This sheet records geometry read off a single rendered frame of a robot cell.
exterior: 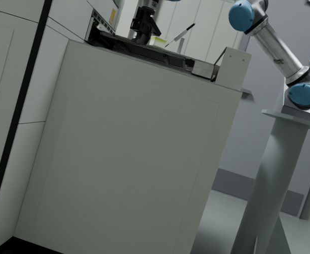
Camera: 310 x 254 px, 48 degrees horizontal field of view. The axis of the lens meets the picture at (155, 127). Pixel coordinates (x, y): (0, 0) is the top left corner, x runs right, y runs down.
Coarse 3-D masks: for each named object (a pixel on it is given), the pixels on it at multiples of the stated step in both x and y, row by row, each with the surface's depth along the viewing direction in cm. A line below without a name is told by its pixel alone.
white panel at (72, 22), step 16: (48, 0) 101; (64, 0) 109; (80, 0) 121; (96, 0) 137; (112, 0) 158; (48, 16) 102; (64, 16) 112; (80, 16) 126; (112, 16) 166; (64, 32) 116; (80, 32) 131
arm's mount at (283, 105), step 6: (282, 84) 181; (282, 90) 177; (282, 96) 174; (276, 102) 181; (282, 102) 170; (288, 102) 169; (276, 108) 178; (282, 108) 168; (288, 108) 168; (294, 108) 167; (300, 108) 168; (306, 108) 168; (288, 114) 168; (294, 114) 168; (300, 114) 168; (306, 114) 167
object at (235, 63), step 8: (232, 48) 123; (224, 56) 124; (232, 56) 123; (240, 56) 123; (248, 56) 123; (224, 64) 124; (232, 64) 124; (240, 64) 123; (248, 64) 123; (224, 72) 124; (232, 72) 124; (240, 72) 123; (216, 80) 124; (224, 80) 124; (232, 80) 124; (240, 80) 124; (232, 88) 124; (240, 88) 124
